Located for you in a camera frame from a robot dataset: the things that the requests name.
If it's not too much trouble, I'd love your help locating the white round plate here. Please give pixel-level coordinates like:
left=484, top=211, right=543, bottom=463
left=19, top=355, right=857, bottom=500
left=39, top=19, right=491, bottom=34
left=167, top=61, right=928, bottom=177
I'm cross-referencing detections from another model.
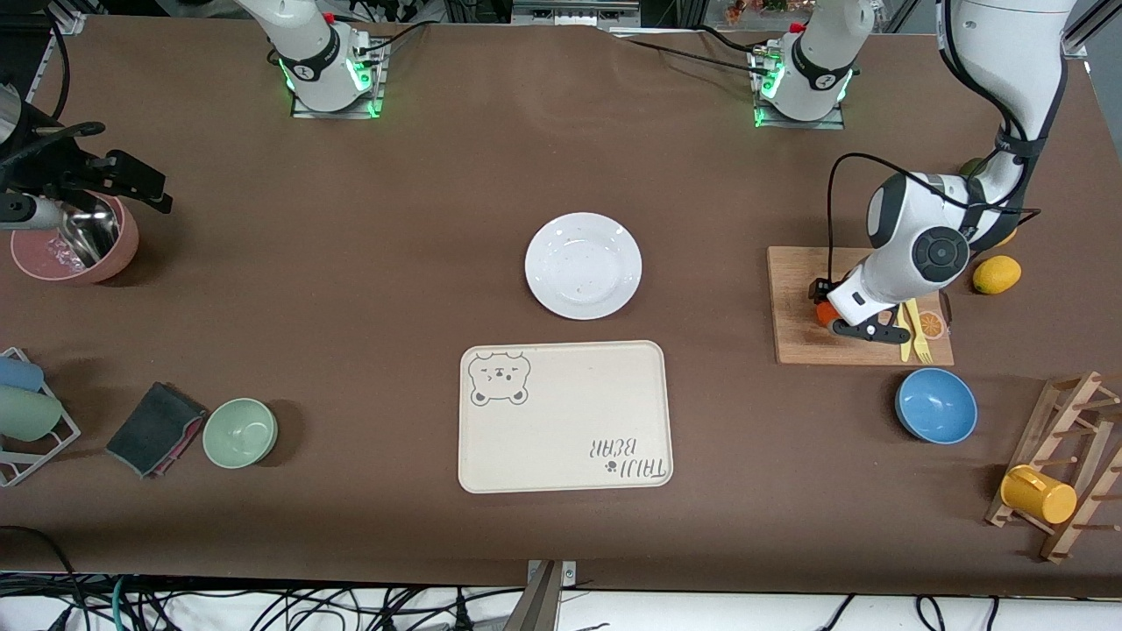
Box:
left=524, top=212, right=643, bottom=321

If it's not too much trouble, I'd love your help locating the black arm base cable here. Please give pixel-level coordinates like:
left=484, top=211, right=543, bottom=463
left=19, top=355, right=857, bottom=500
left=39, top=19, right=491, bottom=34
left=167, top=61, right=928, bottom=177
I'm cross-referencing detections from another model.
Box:
left=351, top=19, right=432, bottom=67
left=614, top=35, right=777, bottom=80

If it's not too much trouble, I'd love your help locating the aluminium frame profile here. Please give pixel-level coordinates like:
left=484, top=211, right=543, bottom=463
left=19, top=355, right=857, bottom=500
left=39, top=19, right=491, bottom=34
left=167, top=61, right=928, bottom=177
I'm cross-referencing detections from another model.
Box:
left=1056, top=0, right=1122, bottom=59

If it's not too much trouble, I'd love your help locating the pale green bowl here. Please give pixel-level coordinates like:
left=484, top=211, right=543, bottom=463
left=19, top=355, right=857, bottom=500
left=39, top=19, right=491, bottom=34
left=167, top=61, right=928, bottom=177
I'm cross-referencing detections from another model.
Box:
left=202, top=398, right=280, bottom=470

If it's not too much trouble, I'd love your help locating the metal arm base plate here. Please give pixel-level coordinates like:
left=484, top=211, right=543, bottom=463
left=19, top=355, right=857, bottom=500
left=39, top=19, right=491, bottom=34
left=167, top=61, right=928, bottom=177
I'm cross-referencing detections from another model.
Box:
left=291, top=39, right=387, bottom=119
left=749, top=44, right=847, bottom=131

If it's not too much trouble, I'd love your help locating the cream bear print tray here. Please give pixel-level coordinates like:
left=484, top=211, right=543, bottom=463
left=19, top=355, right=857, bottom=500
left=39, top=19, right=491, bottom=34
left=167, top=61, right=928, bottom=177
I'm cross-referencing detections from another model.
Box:
left=458, top=340, right=675, bottom=494

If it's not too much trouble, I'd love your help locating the yellow plastic fork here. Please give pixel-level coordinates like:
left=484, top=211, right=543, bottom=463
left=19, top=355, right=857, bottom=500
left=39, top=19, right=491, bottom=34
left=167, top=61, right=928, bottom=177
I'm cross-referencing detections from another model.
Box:
left=903, top=298, right=934, bottom=364

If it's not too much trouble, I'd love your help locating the wooden cutting board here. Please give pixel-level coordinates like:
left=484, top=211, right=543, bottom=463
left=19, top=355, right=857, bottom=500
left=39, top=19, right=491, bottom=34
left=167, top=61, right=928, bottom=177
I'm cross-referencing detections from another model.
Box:
left=767, top=246, right=955, bottom=366

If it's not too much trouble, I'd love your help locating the yellow mug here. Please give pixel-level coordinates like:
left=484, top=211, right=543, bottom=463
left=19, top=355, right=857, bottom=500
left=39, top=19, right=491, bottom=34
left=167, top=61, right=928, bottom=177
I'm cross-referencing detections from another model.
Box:
left=1000, top=464, right=1078, bottom=526

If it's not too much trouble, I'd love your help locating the white wire cup rack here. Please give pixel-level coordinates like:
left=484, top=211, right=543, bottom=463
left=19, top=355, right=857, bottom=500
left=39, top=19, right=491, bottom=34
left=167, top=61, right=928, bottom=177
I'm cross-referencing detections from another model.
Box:
left=0, top=346, right=82, bottom=488

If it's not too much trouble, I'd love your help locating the blue bowl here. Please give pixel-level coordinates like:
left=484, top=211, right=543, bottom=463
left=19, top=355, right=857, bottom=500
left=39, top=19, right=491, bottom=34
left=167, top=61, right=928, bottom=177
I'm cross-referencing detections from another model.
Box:
left=894, top=367, right=979, bottom=445

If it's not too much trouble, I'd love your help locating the pink bowl with steel inside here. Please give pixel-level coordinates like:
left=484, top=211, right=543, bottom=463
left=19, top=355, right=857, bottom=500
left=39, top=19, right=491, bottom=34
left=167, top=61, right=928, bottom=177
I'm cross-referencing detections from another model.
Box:
left=10, top=188, right=140, bottom=286

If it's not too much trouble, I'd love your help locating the light blue cup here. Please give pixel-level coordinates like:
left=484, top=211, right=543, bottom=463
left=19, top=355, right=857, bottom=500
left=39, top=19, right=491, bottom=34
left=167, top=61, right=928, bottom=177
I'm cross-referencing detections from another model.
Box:
left=0, top=356, right=45, bottom=393

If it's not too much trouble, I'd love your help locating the metal camera mount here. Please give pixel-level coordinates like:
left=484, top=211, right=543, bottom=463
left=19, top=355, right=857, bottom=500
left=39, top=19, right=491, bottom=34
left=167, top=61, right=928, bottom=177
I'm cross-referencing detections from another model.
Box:
left=504, top=561, right=577, bottom=631

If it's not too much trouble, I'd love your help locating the grey power strip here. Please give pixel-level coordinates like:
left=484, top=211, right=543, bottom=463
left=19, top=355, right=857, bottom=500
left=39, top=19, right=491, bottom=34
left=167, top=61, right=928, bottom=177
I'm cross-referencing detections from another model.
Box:
left=511, top=0, right=641, bottom=27

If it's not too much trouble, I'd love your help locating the dark grey folded cloth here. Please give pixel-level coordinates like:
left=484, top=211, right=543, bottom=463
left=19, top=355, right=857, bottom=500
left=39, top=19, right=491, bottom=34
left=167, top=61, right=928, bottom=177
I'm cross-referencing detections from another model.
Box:
left=105, top=381, right=209, bottom=479

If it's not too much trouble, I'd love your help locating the wooden peg drying rack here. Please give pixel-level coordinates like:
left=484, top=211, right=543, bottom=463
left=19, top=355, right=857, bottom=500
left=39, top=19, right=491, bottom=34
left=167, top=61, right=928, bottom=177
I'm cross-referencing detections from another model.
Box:
left=984, top=371, right=1122, bottom=564

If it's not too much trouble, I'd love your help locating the pale green cup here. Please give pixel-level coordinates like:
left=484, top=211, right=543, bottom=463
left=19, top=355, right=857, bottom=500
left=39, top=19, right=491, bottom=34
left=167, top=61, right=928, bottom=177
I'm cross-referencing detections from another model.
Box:
left=0, top=386, right=64, bottom=443

